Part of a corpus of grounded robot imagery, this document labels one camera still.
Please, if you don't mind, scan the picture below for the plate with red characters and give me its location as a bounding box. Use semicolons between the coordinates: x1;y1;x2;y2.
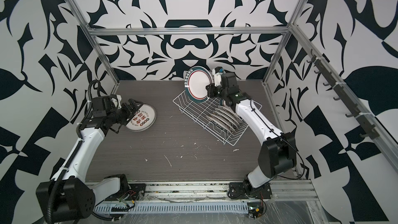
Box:
126;104;157;132

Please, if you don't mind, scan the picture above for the row plate hao shi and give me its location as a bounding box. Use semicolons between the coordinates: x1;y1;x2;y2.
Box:
206;114;236;133

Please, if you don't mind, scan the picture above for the plate green rim red line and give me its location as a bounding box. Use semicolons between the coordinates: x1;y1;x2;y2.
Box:
184;66;213;103

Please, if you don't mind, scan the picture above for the white wire dish rack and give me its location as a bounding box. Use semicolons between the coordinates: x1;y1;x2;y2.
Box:
173;92;248;146

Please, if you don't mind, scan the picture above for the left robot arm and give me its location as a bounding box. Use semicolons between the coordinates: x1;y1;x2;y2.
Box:
36;94;143;224

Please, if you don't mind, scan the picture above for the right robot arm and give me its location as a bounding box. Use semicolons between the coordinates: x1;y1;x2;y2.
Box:
206;67;297;189

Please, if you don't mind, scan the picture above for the small circuit board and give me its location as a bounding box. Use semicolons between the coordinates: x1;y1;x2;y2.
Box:
248;201;267;219

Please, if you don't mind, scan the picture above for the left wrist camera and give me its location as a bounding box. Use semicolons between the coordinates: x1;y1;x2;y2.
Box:
110;94;122;109

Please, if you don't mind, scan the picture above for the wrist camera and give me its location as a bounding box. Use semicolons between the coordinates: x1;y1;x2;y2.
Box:
110;94;122;109
212;66;224;87

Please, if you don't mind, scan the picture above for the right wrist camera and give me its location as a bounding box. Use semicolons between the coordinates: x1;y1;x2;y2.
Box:
212;66;224;87

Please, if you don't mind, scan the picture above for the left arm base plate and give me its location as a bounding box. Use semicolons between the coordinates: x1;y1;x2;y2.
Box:
117;183;146;202

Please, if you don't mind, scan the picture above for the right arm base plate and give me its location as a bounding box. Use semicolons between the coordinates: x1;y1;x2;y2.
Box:
227;181;272;200

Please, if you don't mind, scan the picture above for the white slotted cable duct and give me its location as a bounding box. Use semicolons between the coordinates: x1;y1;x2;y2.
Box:
94;202;249;214

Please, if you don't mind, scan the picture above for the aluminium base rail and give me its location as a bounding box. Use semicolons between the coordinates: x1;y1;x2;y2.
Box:
106;179;320;205

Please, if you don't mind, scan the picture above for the wall hook rail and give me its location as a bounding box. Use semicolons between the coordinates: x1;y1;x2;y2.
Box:
307;50;380;140

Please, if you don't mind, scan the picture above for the aluminium frame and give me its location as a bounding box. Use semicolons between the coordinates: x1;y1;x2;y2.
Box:
66;0;398;170

